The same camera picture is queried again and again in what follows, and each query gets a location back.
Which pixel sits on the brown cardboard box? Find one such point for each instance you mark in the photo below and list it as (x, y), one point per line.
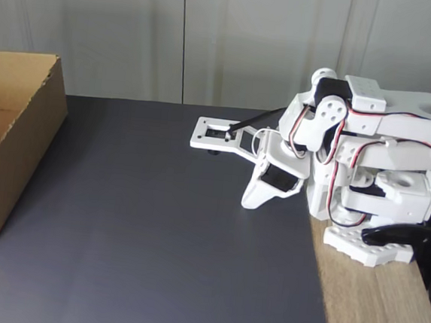
(23, 152)

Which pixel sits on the black table clamp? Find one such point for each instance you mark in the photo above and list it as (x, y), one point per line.
(401, 234)

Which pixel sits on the dark grey table mat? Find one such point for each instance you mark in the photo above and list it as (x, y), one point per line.
(135, 256)

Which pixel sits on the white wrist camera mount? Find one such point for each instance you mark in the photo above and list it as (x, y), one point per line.
(198, 139)

